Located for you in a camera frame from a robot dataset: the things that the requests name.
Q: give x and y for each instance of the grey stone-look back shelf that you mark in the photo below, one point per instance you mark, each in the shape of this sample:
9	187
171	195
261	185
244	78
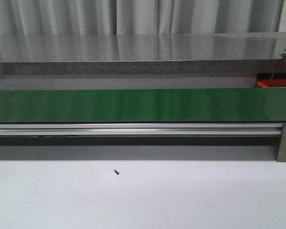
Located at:
200	53

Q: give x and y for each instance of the green conveyor belt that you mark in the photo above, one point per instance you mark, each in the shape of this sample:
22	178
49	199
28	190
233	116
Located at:
144	105

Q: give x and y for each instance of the red plastic tray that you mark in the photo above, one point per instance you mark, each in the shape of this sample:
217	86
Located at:
265	80

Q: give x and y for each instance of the grey curtain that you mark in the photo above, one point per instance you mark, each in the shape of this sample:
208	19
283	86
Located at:
121	17

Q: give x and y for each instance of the aluminium conveyor side rail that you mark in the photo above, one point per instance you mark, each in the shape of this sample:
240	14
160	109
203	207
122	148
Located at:
141	129

